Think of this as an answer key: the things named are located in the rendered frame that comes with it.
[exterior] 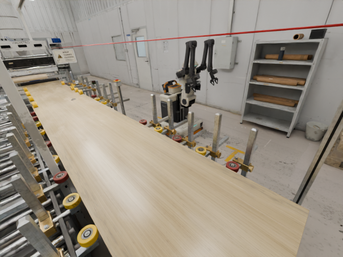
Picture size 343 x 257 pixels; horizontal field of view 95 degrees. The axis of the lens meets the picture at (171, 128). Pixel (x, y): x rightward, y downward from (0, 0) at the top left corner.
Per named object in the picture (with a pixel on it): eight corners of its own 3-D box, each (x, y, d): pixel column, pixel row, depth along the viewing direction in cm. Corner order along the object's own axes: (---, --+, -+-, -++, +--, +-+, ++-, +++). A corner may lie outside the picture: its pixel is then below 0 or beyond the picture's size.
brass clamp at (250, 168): (235, 160, 119) (236, 155, 117) (253, 169, 110) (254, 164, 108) (231, 165, 115) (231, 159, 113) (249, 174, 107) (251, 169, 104)
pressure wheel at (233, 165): (238, 176, 106) (241, 163, 101) (233, 183, 101) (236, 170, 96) (227, 171, 111) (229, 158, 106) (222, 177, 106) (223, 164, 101)
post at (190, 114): (190, 155, 154) (190, 110, 131) (193, 157, 152) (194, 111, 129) (188, 157, 152) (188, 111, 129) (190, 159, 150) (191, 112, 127)
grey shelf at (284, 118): (248, 117, 366) (264, 41, 292) (295, 129, 308) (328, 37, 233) (239, 123, 340) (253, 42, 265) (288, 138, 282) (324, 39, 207)
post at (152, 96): (157, 133, 184) (152, 93, 161) (159, 134, 182) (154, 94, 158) (154, 134, 182) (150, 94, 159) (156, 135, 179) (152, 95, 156)
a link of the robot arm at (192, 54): (194, 41, 205) (188, 41, 198) (197, 41, 201) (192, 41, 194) (192, 75, 227) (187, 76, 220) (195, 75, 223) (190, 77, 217)
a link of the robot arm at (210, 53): (211, 39, 231) (207, 40, 224) (215, 39, 227) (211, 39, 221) (210, 70, 251) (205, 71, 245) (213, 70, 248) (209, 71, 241)
